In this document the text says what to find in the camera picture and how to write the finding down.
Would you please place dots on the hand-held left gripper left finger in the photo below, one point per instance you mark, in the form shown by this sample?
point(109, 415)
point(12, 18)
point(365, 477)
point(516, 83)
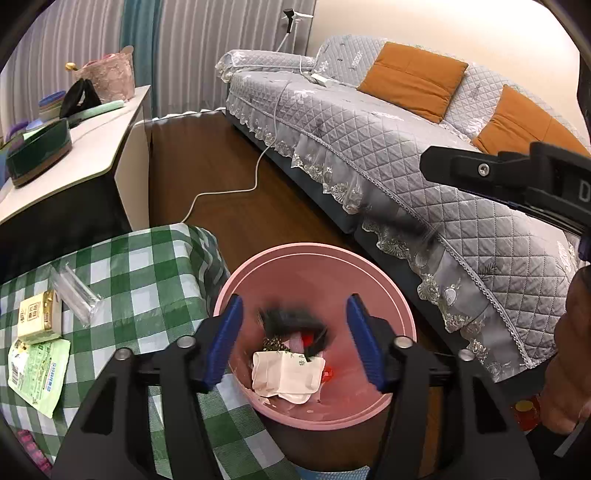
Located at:
point(224, 341)

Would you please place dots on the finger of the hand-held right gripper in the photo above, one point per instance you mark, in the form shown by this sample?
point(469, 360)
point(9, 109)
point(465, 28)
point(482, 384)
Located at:
point(531, 207)
point(480, 168)

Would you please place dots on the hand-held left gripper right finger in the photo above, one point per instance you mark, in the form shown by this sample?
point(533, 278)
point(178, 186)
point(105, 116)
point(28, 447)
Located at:
point(364, 341)

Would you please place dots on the gold patterned packet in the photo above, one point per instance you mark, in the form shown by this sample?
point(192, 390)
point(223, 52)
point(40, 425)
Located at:
point(273, 345)

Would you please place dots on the small red plastic bag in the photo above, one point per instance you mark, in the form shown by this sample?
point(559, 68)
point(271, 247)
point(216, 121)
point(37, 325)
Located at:
point(328, 374)

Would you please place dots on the dark brown cloth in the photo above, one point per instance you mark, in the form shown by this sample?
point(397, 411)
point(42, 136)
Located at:
point(295, 321)

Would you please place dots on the pink plastic bin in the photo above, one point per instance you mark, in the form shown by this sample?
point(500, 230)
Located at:
point(314, 272)

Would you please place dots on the clear plastic wrapper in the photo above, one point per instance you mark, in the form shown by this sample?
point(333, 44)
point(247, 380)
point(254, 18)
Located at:
point(76, 293)

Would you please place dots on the small yellow carton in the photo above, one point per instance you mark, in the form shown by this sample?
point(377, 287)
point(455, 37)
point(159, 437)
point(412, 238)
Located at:
point(40, 318)

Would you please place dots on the green white printed packet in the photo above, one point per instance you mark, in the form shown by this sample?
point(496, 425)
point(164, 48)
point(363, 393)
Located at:
point(39, 374)

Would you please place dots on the person's right hand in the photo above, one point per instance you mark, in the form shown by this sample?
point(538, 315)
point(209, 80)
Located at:
point(565, 397)

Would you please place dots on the orange cushion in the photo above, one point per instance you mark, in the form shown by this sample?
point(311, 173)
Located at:
point(521, 124)
point(411, 81)

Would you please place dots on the green checked tablecloth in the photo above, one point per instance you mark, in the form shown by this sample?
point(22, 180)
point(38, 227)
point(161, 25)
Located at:
point(138, 277)

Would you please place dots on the grey quilted sofa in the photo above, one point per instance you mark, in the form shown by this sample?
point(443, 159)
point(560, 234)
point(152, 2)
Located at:
point(369, 138)

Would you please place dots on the red jar yellow lid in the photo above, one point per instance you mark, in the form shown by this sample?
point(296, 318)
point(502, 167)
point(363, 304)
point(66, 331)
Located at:
point(526, 415)

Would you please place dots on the white power adapter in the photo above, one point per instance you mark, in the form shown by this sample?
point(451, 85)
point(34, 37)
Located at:
point(323, 79)

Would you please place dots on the white top coffee table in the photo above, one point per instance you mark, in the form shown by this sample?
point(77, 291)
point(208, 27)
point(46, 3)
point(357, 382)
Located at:
point(92, 152)

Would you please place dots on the white floor lamp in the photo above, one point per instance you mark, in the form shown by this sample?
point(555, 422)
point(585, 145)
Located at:
point(295, 16)

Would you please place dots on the mint green strip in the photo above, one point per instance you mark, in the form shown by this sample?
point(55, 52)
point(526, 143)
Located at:
point(99, 110)

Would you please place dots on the green round tin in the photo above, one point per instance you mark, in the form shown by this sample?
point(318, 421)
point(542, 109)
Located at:
point(37, 152)

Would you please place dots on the grey curtain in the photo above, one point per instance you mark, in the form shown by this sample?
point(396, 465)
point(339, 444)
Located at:
point(221, 46)
point(69, 37)

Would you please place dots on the pink lace basket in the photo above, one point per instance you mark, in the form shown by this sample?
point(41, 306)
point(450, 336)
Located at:
point(111, 76)

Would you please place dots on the stack of coloured bowls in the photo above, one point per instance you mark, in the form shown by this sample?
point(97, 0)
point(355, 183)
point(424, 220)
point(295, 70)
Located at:
point(51, 106)

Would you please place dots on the gold ladle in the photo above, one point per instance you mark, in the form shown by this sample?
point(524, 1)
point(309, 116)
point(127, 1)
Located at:
point(70, 67)

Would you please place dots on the teal curtain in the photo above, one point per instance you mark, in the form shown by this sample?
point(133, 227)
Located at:
point(141, 37)

